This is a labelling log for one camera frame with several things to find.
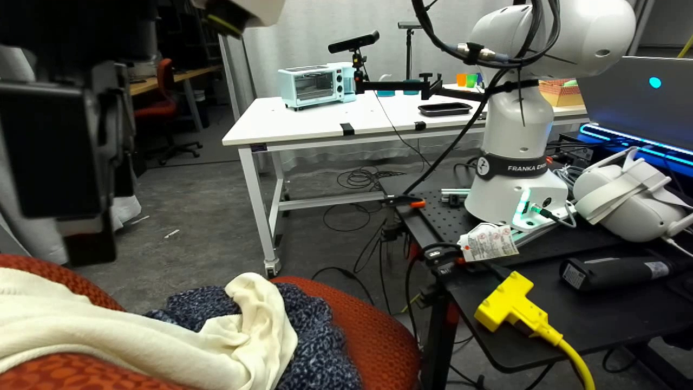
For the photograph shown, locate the black robot table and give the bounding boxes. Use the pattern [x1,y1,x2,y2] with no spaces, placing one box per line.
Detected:
[387,172,693,390]

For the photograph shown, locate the orange upholstered chair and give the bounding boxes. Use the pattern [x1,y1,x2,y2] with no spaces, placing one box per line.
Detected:
[0,254,422,390]

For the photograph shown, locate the open laptop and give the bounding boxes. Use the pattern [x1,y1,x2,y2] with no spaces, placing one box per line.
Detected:
[576,54,693,180]

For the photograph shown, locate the black floor cable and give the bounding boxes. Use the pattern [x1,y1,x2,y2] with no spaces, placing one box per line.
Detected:
[309,164,414,305]

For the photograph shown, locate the orange box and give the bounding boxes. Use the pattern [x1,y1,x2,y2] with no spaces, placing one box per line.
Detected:
[540,75,588,114]

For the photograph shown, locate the white VR headset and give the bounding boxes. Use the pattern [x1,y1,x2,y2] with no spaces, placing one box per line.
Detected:
[573,147,693,245]

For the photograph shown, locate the blue speckled clothing piece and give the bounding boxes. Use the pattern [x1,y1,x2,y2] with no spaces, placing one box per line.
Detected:
[147,282,365,390]

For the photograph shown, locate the black flat phone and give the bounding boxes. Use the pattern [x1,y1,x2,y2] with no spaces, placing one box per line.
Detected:
[418,102,474,120]

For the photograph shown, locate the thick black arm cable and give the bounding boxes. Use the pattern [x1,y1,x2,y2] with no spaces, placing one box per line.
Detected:
[399,0,540,200]

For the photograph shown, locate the red office chair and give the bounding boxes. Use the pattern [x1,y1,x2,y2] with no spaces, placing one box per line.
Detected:
[133,56,204,164]

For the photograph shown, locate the colourful toy cubes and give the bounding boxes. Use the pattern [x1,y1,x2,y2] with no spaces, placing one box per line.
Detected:
[453,70,485,91]

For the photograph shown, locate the mint toaster oven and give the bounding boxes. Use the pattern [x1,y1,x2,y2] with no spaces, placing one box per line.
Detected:
[278,61,357,112]

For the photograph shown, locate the black bar camera on mount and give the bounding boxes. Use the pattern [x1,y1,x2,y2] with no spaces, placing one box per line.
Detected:
[328,31,381,93]

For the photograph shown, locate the white work table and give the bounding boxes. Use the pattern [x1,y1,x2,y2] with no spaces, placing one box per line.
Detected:
[222,88,592,278]

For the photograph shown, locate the wooden desk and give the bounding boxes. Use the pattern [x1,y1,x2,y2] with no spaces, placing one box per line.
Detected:
[129,62,223,132]

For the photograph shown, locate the black handheld device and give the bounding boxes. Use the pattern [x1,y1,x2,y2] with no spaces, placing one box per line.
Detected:
[558,254,679,293]

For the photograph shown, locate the white knitted clothing piece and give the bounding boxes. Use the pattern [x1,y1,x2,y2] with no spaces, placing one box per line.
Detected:
[0,267,300,390]

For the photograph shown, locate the black bulky equipment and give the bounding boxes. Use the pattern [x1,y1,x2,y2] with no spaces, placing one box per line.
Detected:
[0,61,139,267]

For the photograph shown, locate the yellow plastic connector block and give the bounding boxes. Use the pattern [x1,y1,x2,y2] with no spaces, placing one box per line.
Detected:
[472,270,597,390]

